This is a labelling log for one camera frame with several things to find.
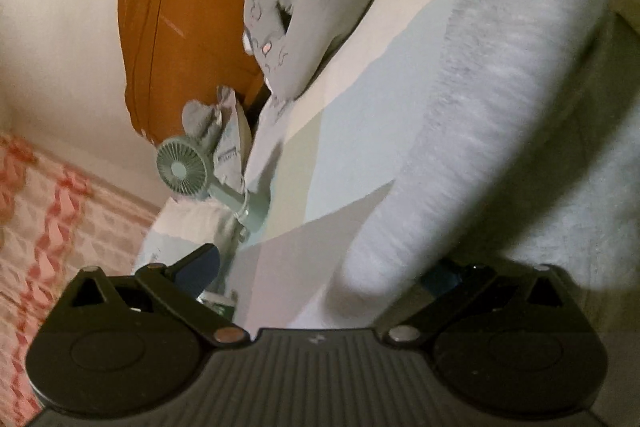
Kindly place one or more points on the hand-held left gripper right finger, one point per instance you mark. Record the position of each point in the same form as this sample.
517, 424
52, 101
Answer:
442, 282

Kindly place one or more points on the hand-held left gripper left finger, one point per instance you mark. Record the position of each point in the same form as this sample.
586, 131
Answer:
200, 264

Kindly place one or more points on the green handheld fan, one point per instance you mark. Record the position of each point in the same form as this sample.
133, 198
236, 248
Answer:
181, 168

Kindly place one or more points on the grey plush toy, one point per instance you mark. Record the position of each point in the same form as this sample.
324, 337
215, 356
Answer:
197, 122

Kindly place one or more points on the patterned curtain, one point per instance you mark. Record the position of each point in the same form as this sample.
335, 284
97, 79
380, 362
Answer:
60, 232

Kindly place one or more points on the patchwork bed sheet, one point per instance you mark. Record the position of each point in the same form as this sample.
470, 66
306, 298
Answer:
360, 132

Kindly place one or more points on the wooden headboard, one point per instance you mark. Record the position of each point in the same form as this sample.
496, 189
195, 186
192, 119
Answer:
190, 7

